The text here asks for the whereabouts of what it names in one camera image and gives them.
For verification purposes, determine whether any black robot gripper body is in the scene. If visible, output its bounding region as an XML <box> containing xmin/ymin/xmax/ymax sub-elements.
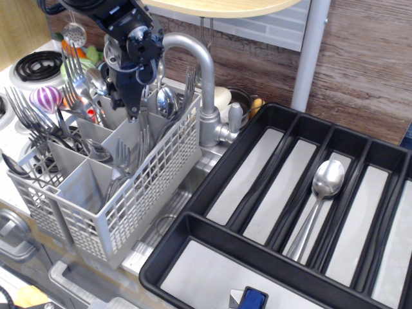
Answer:
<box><xmin>104</xmin><ymin>25</ymin><xmax>164</xmax><ymax>97</ymax></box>

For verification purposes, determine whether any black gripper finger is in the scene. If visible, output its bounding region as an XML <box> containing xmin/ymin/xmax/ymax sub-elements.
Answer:
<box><xmin>108</xmin><ymin>83</ymin><xmax>124</xmax><ymax>110</ymax></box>
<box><xmin>122</xmin><ymin>86</ymin><xmax>144</xmax><ymax>122</ymax></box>

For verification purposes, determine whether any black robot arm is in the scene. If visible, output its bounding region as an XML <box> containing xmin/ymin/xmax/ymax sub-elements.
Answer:
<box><xmin>37</xmin><ymin>1</ymin><xmax>164</xmax><ymax>122</ymax></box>

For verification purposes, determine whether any steel spoon left back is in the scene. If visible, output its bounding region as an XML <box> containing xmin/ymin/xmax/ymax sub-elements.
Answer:
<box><xmin>85</xmin><ymin>68</ymin><xmax>108</xmax><ymax>96</ymax></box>

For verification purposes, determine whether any steel spoon in basket back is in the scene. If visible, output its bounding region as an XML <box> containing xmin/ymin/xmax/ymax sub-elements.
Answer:
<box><xmin>156</xmin><ymin>87</ymin><xmax>178</xmax><ymax>120</ymax></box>

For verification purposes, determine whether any steel spoon middle compartment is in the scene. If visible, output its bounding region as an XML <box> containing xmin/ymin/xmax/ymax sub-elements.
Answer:
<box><xmin>82</xmin><ymin>138</ymin><xmax>113</xmax><ymax>164</ymax></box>

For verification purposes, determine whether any grey plastic cutlery basket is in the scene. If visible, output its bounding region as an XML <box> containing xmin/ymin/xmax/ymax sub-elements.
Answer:
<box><xmin>9</xmin><ymin>92</ymin><xmax>201</xmax><ymax>268</ymax></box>

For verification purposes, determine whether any steel spoon front left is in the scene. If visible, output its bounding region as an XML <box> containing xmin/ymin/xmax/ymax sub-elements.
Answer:
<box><xmin>1</xmin><ymin>153</ymin><xmax>55</xmax><ymax>188</ymax></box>

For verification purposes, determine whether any black cutlery tray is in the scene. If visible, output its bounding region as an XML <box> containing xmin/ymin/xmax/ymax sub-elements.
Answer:
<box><xmin>139</xmin><ymin>103</ymin><xmax>411</xmax><ymax>308</ymax></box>

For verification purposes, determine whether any steel spoon in tray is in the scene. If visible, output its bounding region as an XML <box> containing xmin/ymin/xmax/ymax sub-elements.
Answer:
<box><xmin>286</xmin><ymin>160</ymin><xmax>345</xmax><ymax>262</ymax></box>

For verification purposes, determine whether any large steel fork left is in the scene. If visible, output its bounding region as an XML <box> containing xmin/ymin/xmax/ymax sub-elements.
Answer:
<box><xmin>62</xmin><ymin>46</ymin><xmax>108</xmax><ymax>127</ymax></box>

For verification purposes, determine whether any steel fork front middle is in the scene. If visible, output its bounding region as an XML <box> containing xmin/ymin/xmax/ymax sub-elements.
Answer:
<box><xmin>104</xmin><ymin>138</ymin><xmax>131</xmax><ymax>205</ymax></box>

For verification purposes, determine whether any purple striped toy egg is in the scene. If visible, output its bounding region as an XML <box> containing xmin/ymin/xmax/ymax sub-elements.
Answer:
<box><xmin>29</xmin><ymin>86</ymin><xmax>63</xmax><ymax>114</ymax></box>

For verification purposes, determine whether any hanging silver strainer ladle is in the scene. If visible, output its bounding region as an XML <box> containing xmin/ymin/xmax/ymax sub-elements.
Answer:
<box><xmin>62</xmin><ymin>11</ymin><xmax>87</xmax><ymax>48</ymax></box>

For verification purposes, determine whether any light wooden round shelf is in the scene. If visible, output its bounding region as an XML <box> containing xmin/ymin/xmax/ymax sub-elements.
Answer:
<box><xmin>143</xmin><ymin>0</ymin><xmax>299</xmax><ymax>18</ymax></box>

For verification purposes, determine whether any black stove burner coil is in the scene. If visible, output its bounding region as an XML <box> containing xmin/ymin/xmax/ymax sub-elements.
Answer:
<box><xmin>14</xmin><ymin>51</ymin><xmax>62</xmax><ymax>82</ymax></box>

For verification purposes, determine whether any silver sink faucet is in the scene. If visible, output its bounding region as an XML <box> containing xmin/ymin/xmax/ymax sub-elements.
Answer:
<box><xmin>163</xmin><ymin>32</ymin><xmax>243</xmax><ymax>147</ymax></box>

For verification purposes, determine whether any small metal pot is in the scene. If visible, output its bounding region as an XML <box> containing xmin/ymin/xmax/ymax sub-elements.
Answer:
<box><xmin>227</xmin><ymin>87</ymin><xmax>258</xmax><ymax>129</ymax></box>

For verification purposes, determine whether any blue and silver object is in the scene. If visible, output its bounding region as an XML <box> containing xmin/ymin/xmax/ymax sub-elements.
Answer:
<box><xmin>229</xmin><ymin>286</ymin><xmax>268</xmax><ymax>309</ymax></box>

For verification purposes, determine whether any white metal post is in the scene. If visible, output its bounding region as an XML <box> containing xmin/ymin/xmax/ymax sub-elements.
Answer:
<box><xmin>291</xmin><ymin>0</ymin><xmax>331</xmax><ymax>112</ymax></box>

